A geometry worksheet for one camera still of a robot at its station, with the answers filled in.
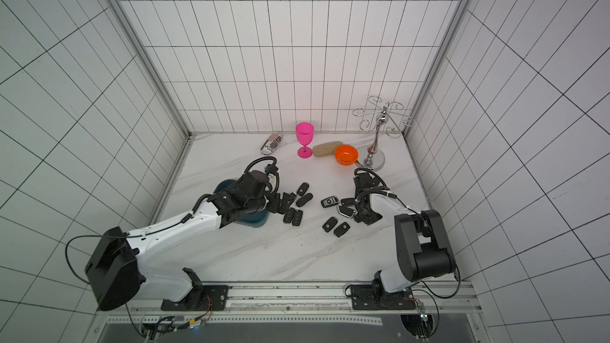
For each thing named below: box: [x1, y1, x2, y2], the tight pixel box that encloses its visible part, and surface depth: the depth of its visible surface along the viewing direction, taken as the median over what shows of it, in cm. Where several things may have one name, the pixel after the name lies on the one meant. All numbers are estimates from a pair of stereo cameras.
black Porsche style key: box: [295, 192, 313, 208], surface depth 97 cm
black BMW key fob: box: [320, 195, 340, 209], surface depth 96 cm
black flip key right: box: [291, 209, 304, 227], surface depth 91 cm
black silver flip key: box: [336, 204, 356, 219], surface depth 94 cm
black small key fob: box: [340, 197, 356, 206], surface depth 96 cm
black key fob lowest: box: [333, 221, 351, 238], surface depth 89 cm
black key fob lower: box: [322, 216, 338, 233], surface depth 89 cm
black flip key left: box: [282, 208, 296, 224], surface depth 91 cm
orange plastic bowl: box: [334, 144, 360, 166], surface depth 109 cm
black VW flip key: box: [296, 181, 310, 197], surface depth 100 cm
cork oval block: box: [312, 141, 344, 158], surface depth 112 cm
